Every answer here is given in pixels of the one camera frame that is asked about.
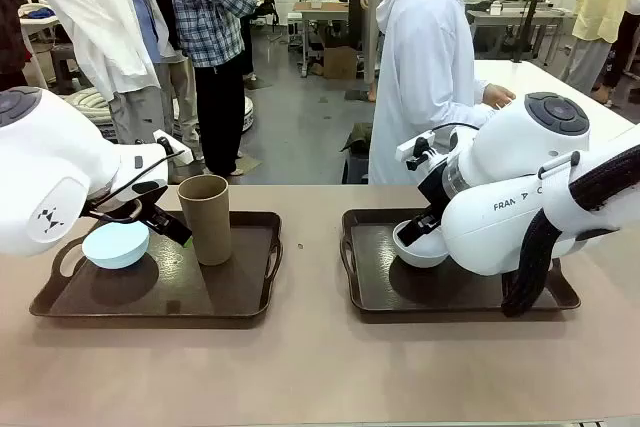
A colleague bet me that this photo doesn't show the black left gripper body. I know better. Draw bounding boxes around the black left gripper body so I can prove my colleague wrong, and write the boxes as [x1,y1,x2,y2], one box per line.
[88,198,172,234]

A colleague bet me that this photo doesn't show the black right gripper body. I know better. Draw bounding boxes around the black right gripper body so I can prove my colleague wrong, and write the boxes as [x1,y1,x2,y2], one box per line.
[416,160,455,222]

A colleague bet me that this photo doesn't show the white bowl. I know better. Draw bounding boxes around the white bowl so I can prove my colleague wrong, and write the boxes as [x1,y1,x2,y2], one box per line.
[392,220,449,269]

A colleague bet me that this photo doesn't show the brown tall cup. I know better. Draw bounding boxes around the brown tall cup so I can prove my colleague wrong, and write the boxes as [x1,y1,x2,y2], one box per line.
[177,175,233,267]

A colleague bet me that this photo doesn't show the light blue bowl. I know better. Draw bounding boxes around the light blue bowl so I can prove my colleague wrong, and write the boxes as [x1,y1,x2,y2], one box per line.
[81,223,152,270]

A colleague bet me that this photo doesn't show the person's right forearm white sleeve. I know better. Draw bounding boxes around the person's right forearm white sleeve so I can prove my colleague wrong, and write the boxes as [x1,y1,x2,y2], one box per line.
[439,98,494,132]

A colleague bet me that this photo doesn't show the dark brown serving tray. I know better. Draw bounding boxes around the dark brown serving tray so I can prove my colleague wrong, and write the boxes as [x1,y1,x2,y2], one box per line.
[340,208,583,312]
[29,210,285,319]

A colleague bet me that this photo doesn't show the person's right hand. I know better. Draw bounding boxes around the person's right hand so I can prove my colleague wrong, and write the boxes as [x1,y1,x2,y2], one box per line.
[482,83,518,111]

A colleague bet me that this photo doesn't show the black stool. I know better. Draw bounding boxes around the black stool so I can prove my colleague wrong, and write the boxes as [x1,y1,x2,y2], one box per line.
[341,155,372,186]

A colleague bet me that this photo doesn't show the olive cloth bundle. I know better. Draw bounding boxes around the olive cloth bundle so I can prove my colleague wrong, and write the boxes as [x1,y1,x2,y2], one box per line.
[340,122,374,154]

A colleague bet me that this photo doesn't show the person in white hoodie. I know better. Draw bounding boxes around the person in white hoodie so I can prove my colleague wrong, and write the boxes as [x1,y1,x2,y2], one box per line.
[368,0,494,186]

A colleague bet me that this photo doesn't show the white side table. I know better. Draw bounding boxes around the white side table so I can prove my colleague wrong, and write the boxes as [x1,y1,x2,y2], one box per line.
[472,59,640,148]

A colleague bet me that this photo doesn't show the cardboard box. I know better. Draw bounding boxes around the cardboard box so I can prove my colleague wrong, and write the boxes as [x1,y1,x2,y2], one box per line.
[323,45,359,80]

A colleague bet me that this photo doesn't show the grey plastic stool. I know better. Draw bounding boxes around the grey plastic stool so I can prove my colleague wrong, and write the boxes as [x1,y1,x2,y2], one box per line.
[46,43,82,94]

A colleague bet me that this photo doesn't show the grey workbench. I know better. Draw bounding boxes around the grey workbench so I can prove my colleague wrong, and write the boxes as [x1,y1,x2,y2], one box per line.
[465,5,577,62]

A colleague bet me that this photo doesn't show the person in white overshirt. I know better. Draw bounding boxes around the person in white overshirt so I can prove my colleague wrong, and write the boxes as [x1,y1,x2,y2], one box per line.
[37,0,176,146]

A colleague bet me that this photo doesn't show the person in plaid shirt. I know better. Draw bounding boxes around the person in plaid shirt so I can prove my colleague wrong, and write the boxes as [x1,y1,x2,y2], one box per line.
[163,0,266,178]

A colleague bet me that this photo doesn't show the wooden top work table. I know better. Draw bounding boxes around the wooden top work table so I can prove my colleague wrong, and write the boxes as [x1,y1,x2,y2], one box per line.
[291,0,351,79]

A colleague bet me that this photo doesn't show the person in dark clothes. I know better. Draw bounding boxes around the person in dark clothes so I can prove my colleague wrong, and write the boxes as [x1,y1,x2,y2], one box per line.
[0,0,30,92]

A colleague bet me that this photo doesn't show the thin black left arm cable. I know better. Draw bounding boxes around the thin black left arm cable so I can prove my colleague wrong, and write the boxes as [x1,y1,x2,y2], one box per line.
[88,148,187,209]

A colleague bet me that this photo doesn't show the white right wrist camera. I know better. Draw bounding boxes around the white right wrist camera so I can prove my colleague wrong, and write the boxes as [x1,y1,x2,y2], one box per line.
[396,130,434,172]

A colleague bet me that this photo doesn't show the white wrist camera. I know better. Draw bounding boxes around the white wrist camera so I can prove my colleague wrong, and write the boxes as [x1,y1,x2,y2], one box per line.
[396,130,434,172]
[153,130,194,166]

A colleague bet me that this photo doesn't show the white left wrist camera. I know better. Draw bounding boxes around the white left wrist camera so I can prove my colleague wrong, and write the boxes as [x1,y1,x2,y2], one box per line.
[153,130,194,166]

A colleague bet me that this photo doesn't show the coiled white hose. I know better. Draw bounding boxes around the coiled white hose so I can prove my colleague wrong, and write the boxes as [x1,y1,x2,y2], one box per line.
[72,85,257,137]

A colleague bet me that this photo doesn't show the black braided cable bundle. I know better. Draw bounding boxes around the black braided cable bundle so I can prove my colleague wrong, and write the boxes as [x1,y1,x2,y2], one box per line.
[501,146,640,318]

